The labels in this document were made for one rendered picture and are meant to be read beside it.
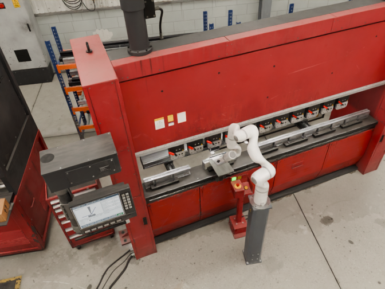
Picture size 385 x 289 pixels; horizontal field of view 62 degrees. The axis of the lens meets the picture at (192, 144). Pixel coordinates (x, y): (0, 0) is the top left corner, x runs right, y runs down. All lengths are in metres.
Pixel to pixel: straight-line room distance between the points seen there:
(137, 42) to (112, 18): 4.63
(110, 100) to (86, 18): 4.92
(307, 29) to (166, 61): 1.30
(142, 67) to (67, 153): 0.85
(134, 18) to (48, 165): 1.18
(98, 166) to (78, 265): 2.04
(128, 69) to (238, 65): 0.96
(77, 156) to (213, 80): 1.32
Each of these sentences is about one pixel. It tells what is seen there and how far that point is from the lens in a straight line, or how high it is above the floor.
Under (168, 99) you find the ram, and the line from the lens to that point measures 2.80.
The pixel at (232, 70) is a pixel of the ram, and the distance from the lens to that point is 2.92.
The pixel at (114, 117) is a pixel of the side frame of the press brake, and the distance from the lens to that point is 2.50.
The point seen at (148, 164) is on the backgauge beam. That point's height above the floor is 0.95.
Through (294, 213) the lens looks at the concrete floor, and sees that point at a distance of 4.37.
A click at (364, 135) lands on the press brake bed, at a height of 0.69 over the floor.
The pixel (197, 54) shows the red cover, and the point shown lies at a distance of 2.67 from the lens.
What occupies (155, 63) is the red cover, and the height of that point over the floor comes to 2.25.
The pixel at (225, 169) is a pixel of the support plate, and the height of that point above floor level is 1.00.
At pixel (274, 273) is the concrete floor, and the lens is 3.89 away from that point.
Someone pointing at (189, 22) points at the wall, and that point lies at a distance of 7.28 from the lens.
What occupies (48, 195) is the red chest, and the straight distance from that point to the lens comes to 3.55.
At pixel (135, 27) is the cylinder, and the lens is 2.53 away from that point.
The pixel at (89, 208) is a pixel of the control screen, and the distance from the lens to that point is 2.55.
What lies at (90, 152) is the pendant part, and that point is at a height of 1.95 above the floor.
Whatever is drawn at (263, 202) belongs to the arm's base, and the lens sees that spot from 3.05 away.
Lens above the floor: 3.42
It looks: 42 degrees down
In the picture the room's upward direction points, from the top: 4 degrees counter-clockwise
